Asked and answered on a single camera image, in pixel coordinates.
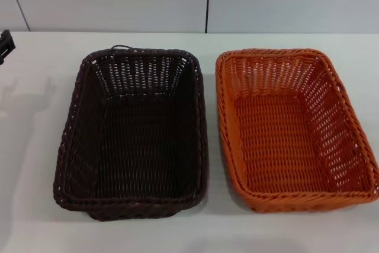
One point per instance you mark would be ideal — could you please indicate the orange wicker basket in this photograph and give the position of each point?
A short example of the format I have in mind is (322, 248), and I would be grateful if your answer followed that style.
(281, 134)

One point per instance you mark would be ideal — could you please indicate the dark brown wicker basket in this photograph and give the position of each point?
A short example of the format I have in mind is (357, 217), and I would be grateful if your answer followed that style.
(133, 146)

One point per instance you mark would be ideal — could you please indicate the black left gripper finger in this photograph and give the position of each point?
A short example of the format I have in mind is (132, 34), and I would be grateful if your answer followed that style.
(4, 45)

